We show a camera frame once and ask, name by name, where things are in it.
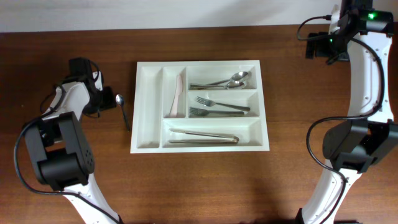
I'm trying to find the small shiny teaspoon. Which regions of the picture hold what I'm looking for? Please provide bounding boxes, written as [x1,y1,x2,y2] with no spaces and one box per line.
[115,94,131,131]

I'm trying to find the metal kitchen tongs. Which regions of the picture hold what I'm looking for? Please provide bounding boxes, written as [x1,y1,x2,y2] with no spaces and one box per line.
[169,129,239,144]

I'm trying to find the white plastic knife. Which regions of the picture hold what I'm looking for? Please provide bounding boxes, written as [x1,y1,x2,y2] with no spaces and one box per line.
[169,75,183,118]

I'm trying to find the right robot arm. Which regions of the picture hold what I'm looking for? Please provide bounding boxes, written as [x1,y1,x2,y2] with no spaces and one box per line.
[295,1,397,223]

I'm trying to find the steel fork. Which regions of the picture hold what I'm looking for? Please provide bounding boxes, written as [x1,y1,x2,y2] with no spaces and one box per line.
[189,107,245,116]
[196,96,251,112]

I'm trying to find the right black cable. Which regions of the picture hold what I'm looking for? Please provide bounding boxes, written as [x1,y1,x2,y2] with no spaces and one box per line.
[296,14,386,224]

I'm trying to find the white plastic cutlery tray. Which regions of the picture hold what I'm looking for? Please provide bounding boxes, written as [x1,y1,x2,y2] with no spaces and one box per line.
[130,60,270,154]

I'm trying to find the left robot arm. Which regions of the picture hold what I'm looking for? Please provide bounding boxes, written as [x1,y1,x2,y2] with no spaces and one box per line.
[14,57,122,223]

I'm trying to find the steel tablespoon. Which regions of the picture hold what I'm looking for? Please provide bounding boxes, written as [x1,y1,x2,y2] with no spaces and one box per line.
[208,71,251,85]
[190,81,246,90]

